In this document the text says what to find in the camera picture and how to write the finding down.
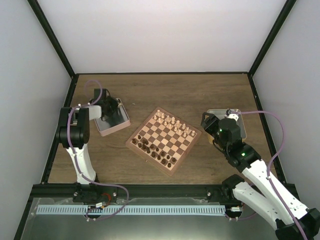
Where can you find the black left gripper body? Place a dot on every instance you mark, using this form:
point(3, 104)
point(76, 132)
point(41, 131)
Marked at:
point(111, 106)

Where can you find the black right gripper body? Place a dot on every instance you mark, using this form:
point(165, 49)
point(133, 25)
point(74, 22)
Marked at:
point(211, 122)

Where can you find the pink metal tin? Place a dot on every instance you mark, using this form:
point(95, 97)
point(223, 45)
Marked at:
point(111, 124)

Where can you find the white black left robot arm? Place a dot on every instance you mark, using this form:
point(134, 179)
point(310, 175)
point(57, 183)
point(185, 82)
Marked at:
point(73, 132)

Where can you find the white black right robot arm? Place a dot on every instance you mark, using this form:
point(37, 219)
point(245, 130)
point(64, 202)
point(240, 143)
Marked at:
point(268, 197)

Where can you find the wooden chess board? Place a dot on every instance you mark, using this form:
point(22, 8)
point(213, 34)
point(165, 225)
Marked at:
point(163, 141)

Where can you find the yellow bear tin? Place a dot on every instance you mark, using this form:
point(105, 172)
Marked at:
point(220, 114)

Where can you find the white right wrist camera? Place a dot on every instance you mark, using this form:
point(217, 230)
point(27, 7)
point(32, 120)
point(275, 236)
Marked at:
point(231, 114)

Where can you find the black aluminium frame rail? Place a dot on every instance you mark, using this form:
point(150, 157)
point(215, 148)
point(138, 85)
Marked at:
point(211, 192)

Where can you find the light blue slotted cable duct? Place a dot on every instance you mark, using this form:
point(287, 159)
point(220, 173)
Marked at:
point(147, 210)

